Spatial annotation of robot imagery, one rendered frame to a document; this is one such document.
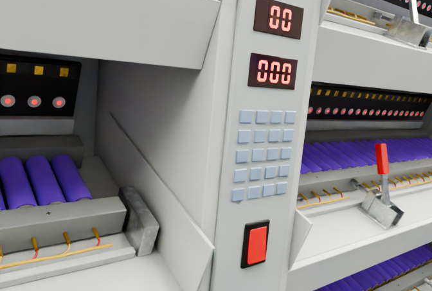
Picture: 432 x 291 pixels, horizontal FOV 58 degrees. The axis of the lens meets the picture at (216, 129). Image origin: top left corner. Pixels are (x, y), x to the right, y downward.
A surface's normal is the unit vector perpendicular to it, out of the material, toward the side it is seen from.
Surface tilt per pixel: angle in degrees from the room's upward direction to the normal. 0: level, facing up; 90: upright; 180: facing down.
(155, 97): 90
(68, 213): 20
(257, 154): 90
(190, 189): 90
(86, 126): 90
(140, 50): 110
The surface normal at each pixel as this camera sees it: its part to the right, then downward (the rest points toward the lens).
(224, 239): 0.61, 0.16
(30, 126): 0.54, 0.48
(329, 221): 0.29, -0.88
